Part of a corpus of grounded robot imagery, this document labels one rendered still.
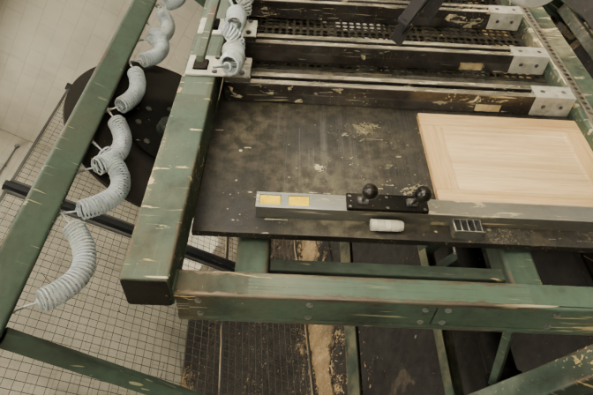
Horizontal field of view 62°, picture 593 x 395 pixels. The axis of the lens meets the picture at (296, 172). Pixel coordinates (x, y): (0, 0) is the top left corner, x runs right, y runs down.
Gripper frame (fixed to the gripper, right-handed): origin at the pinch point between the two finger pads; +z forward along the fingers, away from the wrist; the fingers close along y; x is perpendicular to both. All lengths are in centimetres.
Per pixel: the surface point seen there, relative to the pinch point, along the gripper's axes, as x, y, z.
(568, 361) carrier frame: 88, 11, 44
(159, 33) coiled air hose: -102, -9, 100
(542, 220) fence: 54, 4, 18
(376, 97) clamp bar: -0.4, -8.2, 36.5
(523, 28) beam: 17, -85, 40
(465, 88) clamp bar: 17.4, -29.1, 30.3
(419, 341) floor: 93, -35, 203
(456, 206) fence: 36.7, 14.7, 21.7
